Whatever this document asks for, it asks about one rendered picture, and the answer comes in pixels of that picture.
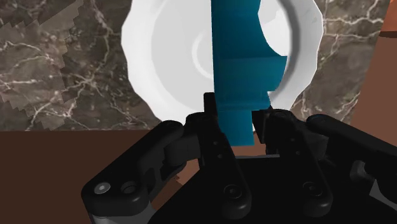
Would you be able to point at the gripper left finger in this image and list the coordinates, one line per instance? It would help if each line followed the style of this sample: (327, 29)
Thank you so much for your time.
(214, 145)

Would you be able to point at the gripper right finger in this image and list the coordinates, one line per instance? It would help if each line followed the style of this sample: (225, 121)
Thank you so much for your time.
(294, 142)

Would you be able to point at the teal blue tool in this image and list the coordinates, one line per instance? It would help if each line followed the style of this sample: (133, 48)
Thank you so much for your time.
(240, 71)

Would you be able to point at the white scalloped bowl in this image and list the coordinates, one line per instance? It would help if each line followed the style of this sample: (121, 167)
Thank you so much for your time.
(167, 59)

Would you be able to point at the brown wooden cabinet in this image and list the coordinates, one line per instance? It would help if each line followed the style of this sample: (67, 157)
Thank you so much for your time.
(52, 173)

